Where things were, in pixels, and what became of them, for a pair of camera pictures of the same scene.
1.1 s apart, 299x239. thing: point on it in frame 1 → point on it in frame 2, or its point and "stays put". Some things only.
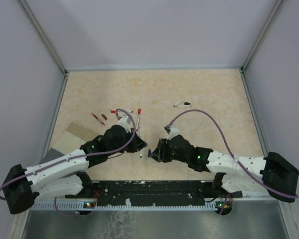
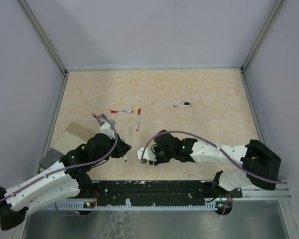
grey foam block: [53, 154] stays put
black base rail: [154, 192] stays put
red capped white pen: [138, 119] stays put
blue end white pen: [140, 151] → [125, 156]
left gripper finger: [137, 143] → [124, 148]
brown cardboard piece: [72, 139] stays put
